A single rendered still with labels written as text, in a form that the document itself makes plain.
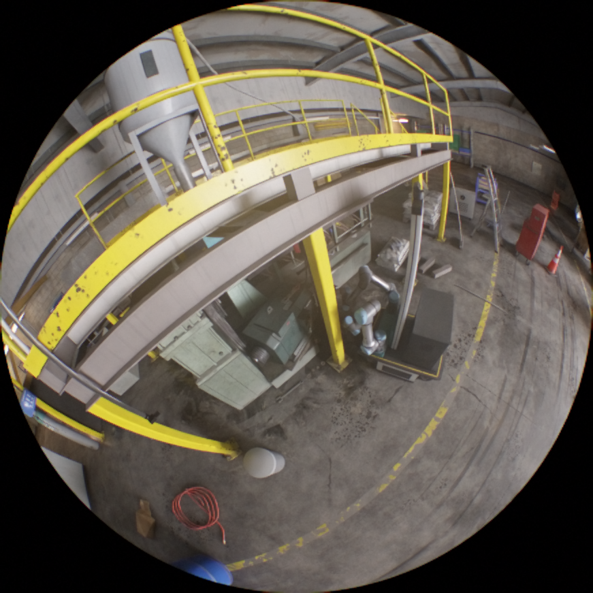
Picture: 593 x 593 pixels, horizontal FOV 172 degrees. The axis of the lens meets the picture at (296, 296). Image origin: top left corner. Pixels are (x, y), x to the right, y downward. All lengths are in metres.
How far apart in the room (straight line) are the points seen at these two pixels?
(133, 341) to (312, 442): 1.85
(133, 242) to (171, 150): 1.15
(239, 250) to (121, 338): 0.72
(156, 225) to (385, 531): 2.77
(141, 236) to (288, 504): 2.40
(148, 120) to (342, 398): 3.04
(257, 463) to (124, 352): 1.45
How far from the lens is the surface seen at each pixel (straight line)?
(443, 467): 2.41
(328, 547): 2.49
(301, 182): 1.03
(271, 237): 1.01
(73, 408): 5.13
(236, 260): 0.95
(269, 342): 1.74
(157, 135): 1.77
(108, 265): 0.84
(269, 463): 1.95
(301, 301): 1.96
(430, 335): 1.68
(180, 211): 0.79
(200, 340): 1.64
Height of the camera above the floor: 2.18
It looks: 43 degrees down
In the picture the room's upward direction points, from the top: 20 degrees counter-clockwise
